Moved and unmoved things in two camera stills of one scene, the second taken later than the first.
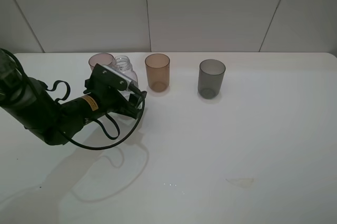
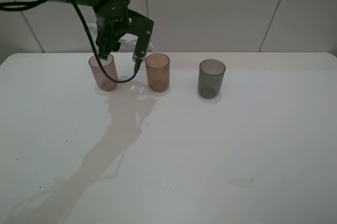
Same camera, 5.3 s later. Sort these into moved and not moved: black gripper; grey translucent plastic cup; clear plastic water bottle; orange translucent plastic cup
Moved: black gripper; clear plastic water bottle
Not moved: grey translucent plastic cup; orange translucent plastic cup
